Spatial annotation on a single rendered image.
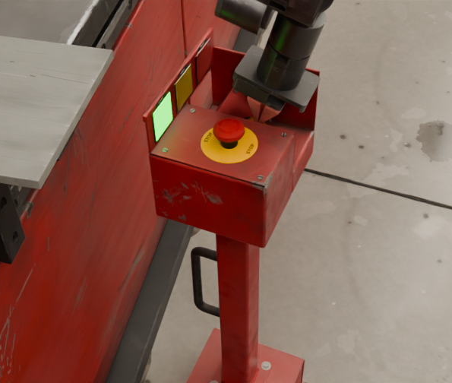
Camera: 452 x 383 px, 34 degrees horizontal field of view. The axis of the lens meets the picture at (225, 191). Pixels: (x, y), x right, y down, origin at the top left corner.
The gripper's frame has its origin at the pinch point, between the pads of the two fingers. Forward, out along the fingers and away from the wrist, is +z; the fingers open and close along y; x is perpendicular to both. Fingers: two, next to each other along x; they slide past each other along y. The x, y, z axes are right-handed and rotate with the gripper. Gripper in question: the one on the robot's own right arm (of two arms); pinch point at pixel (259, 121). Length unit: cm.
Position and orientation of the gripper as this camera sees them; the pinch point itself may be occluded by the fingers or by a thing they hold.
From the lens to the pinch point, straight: 104.4
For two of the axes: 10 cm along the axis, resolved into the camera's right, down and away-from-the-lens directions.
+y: -8.9, -4.5, 0.7
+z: -2.3, 5.9, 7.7
